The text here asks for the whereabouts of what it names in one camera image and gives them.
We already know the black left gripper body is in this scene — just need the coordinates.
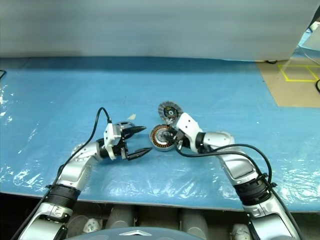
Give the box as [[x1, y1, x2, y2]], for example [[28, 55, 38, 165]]
[[112, 124, 133, 161]]

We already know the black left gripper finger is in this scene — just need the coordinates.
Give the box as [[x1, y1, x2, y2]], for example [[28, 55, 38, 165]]
[[124, 125, 148, 138], [127, 147, 154, 161]]

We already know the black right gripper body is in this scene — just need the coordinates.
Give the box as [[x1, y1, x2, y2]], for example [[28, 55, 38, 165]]
[[173, 129, 193, 152]]

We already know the motor housing with copper windings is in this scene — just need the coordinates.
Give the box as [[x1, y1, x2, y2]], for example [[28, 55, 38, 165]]
[[149, 124, 180, 152]]

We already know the silver spoked rotor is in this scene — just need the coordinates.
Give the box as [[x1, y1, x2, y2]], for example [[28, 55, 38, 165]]
[[157, 100, 182, 124]]

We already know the grey rounded shape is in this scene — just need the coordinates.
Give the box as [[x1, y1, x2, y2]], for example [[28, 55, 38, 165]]
[[106, 205, 136, 230], [180, 208, 210, 240]]

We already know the blue plastic table cover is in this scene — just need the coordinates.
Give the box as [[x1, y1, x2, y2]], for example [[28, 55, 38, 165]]
[[0, 56, 320, 214]]

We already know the grey robot torso with logo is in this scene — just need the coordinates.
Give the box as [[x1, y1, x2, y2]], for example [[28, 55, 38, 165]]
[[99, 226, 176, 240]]

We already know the white rounded object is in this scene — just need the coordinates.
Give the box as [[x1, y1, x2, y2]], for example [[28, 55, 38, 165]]
[[230, 223, 251, 240], [83, 217, 101, 233]]

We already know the white backdrop board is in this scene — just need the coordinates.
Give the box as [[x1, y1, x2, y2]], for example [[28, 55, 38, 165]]
[[0, 0, 320, 63]]

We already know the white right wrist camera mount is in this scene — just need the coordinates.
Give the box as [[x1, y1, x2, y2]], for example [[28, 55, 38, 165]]
[[175, 112, 204, 153]]

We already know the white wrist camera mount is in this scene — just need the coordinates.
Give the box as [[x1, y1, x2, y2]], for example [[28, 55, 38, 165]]
[[103, 122, 123, 161], [175, 112, 204, 153]]

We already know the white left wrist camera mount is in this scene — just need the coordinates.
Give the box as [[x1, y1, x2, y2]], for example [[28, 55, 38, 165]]
[[103, 122, 123, 161]]

